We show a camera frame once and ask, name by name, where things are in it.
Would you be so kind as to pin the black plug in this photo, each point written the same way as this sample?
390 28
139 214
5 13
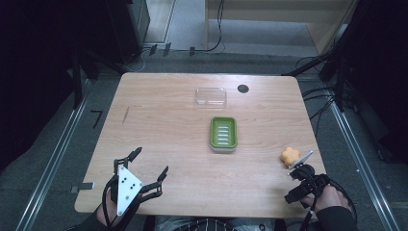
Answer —
191 51
166 49
153 49

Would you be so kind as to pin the beige wooden cabinet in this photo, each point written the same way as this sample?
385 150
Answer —
272 12

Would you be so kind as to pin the green soap dish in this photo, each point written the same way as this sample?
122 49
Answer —
223 133

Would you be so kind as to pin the metal floor rail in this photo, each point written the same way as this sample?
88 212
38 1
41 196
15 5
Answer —
362 163
54 160

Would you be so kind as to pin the black metal stand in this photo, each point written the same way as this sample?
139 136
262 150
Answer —
77 80

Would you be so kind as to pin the person's right hand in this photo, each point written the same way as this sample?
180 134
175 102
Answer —
332 198

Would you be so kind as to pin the black cabinet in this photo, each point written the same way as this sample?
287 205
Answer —
128 29

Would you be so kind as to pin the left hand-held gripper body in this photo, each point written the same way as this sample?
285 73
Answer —
126 189

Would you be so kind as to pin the clear plastic lid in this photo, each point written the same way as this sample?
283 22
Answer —
211 97

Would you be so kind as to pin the person's left hand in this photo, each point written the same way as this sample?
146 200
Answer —
104 215

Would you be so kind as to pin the black round table grommet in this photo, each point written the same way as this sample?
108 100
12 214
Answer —
243 88

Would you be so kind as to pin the person's striped clothing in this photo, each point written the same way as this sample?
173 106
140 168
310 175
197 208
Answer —
205 225

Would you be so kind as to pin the small grey metal bracket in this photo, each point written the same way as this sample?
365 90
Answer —
82 186

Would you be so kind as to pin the orange sponge piece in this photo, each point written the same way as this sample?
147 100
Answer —
289 156

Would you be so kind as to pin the black metal stand bar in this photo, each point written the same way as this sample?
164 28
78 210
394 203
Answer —
308 65

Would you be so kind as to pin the dark curtain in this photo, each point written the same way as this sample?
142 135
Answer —
32 80
378 64

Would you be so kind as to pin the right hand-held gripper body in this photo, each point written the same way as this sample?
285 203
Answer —
308 178

